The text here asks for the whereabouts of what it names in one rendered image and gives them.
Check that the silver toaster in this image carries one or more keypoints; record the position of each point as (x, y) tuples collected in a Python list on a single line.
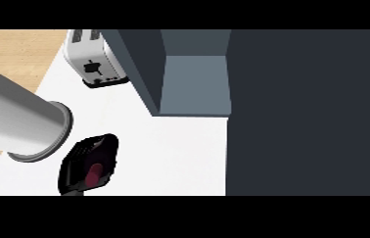
[(91, 57)]

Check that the dark grey open cabinet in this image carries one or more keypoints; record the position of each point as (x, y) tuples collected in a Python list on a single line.
[(191, 85)]

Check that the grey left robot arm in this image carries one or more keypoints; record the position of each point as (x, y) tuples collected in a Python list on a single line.
[(26, 121)]

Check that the dark grey cabinet door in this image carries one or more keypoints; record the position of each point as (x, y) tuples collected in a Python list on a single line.
[(297, 118)]

